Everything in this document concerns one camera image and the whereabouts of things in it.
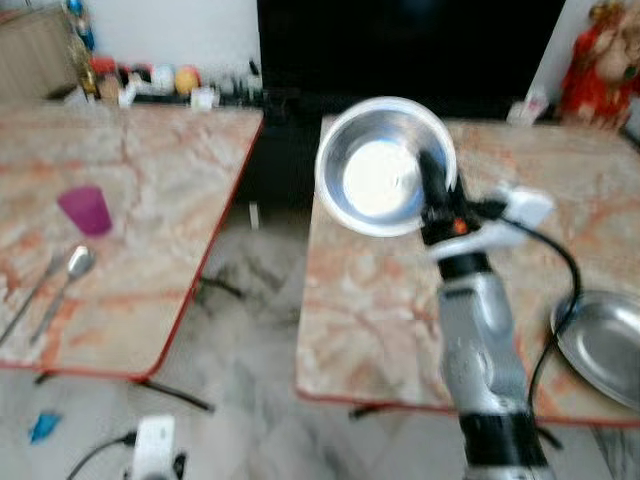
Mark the blue hanging ornament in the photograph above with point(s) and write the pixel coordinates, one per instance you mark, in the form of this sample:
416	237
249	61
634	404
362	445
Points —
80	25

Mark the black television screen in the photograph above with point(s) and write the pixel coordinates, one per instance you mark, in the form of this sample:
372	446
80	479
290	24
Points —
410	45

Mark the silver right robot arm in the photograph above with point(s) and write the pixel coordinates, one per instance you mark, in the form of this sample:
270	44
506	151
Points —
480	340

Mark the steel spoon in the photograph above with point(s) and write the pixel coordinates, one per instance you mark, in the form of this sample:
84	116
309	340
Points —
78	262

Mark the red dressed doll figure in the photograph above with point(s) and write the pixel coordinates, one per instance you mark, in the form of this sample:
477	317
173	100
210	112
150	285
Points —
595	70

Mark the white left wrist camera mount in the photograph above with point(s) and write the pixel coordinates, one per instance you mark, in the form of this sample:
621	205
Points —
153	445

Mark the purple plastic cup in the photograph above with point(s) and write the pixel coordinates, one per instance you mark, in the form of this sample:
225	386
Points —
86	210

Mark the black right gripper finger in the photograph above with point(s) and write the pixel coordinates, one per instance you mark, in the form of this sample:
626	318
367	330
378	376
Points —
435	180

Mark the steel fork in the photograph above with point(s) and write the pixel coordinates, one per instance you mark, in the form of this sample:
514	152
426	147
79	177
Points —
35	290

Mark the red jar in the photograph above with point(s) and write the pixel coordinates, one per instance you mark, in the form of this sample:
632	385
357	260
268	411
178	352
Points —
104	78

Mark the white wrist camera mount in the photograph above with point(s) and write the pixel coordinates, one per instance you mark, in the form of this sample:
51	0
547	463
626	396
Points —
525	208
153	445

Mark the white pink carton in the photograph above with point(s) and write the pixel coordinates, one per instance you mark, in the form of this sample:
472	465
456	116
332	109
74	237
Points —
530	108

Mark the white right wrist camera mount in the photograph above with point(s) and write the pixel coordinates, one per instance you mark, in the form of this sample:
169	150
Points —
525	208

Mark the blue scrap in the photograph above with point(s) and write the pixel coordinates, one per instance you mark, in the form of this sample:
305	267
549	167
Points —
44	427

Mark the small white box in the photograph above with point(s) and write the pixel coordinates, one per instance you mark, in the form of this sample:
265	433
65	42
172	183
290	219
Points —
203	99

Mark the steel bowl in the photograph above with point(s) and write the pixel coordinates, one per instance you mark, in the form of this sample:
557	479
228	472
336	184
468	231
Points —
375	180

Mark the yellow orange ball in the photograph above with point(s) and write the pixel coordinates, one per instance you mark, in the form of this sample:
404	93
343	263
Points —
187	80

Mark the steel plate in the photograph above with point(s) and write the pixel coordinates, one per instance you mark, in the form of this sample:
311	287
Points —
605	345

